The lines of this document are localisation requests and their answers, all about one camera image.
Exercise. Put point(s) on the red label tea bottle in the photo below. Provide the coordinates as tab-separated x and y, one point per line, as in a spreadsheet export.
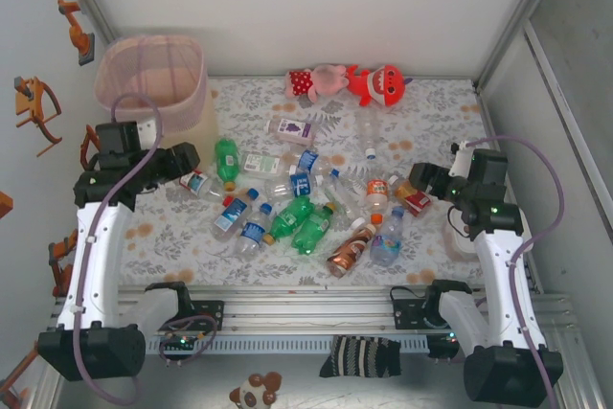
414	198

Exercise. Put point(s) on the teal label bottle red cap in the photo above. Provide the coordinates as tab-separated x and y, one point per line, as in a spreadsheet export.
196	183

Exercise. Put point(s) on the green bottle yellow cap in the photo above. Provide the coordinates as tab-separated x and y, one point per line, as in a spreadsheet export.
289	220
311	232
225	160

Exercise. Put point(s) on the orange label bottle orange cap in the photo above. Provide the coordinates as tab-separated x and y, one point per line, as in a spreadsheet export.
377	191

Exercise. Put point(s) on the clear bottle without label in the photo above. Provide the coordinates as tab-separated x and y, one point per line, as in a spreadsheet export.
369	133

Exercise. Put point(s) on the colourful label bottle blue cap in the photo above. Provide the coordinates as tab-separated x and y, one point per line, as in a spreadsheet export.
385	243

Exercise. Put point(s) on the pink mesh bin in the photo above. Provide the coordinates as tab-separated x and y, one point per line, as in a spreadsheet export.
143	78

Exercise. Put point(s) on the clear bottle green white label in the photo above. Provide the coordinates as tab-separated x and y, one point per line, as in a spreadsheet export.
261	164

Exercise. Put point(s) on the slender clear bottle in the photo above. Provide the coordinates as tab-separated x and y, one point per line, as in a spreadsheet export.
342	200

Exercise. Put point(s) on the purple grape label bottle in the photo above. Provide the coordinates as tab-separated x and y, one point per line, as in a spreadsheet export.
292	129

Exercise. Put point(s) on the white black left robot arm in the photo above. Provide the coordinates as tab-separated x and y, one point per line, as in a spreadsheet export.
103	265

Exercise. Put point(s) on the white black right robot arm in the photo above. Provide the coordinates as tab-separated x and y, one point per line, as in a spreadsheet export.
498	284

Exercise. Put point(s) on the white square plastic box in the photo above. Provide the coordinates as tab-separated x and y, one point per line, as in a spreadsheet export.
455	246

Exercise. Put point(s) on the red plush shark toy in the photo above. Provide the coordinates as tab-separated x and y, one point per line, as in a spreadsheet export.
383	83

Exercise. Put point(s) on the floral tablecloth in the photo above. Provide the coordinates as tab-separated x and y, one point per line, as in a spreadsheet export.
268	270

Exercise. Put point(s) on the pink plush pig toy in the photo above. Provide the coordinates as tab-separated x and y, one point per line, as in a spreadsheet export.
316	78

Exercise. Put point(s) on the black beige striped sock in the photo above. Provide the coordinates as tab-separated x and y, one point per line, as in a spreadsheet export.
359	356

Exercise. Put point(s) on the brown white plush toy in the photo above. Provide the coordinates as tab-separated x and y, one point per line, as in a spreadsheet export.
251	394

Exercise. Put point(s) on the aluminium rail frame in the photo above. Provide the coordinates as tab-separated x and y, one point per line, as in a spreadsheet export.
306	313

